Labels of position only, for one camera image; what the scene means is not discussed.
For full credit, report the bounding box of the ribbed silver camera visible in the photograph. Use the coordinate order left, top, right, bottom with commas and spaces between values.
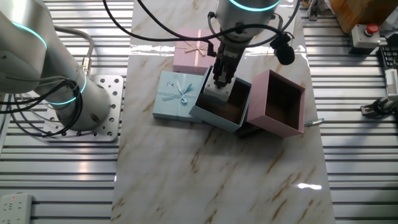
384, 68, 398, 96

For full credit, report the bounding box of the grey box with red button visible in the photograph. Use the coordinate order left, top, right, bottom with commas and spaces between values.
350, 23, 382, 50

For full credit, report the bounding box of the white power strip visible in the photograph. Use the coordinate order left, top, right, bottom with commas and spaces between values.
0, 192, 34, 224

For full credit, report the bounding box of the thick grey cable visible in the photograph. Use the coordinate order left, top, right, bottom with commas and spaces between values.
54, 26, 95, 76

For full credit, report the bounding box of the pink gift box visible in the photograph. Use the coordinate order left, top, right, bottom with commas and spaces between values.
246, 68, 306, 138

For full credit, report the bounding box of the black round mount knob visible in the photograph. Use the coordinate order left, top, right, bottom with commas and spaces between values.
269, 32, 295, 66

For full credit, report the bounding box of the grey push button switch box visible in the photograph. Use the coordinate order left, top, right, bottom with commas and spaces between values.
203, 76, 237, 104

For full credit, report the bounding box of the black cable bundle at base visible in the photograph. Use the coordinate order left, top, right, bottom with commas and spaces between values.
0, 79, 85, 138

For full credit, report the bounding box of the small silver pen tool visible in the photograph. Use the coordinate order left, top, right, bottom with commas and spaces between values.
303, 118, 326, 128

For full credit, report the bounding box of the brown cardboard box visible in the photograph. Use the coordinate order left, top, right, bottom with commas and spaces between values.
329, 0, 398, 34

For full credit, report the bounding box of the blue open gift box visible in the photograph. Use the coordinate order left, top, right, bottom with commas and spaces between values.
188, 65, 252, 134

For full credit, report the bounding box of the white marble pattern mat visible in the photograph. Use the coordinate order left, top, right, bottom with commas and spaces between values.
110, 0, 336, 224

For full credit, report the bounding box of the black keyboard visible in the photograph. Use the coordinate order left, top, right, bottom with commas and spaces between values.
377, 45, 398, 71

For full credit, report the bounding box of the dark metal clamp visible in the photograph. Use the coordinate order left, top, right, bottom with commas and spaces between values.
307, 0, 321, 22

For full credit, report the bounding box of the pink box lid with bow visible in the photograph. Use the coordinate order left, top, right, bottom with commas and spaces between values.
172, 28, 222, 75

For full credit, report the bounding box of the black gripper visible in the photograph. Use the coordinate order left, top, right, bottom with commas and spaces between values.
212, 40, 247, 90

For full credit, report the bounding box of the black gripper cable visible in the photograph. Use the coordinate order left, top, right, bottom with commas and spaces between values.
102, 0, 224, 43
136, 0, 284, 41

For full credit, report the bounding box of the perforated metal robot base plate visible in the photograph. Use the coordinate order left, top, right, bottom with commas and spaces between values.
43, 74, 124, 143

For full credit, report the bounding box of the blue box lid with bow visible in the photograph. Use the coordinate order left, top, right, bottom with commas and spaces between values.
152, 70, 206, 124

